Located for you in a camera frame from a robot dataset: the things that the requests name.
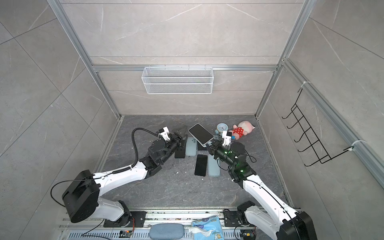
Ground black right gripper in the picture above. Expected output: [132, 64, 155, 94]
[203, 137, 238, 170]

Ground light blue phone case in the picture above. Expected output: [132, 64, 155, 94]
[185, 137, 198, 157]
[208, 155, 221, 177]

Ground cased phone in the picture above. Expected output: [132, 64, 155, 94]
[174, 148, 186, 159]
[189, 124, 214, 147]

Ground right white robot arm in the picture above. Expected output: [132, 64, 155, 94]
[206, 140, 317, 240]

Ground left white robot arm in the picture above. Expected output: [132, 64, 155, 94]
[62, 132, 187, 228]

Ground blue cream alarm clock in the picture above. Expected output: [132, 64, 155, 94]
[215, 123, 229, 136]

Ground pink plush pig toy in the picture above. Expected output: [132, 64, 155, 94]
[231, 121, 256, 140]

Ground blue tissue pack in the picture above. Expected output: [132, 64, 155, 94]
[189, 216, 224, 240]

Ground grey blue cushion pad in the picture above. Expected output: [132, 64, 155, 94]
[149, 223, 185, 240]

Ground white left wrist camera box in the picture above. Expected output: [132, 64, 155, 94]
[158, 127, 170, 142]

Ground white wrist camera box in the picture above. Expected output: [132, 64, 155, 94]
[158, 127, 170, 142]
[222, 131, 234, 148]

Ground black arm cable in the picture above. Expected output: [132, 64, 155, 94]
[131, 127, 160, 169]

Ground white wire mesh basket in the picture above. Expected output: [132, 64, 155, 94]
[142, 67, 214, 95]

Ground black wire hook rack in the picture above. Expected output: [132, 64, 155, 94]
[281, 88, 355, 168]

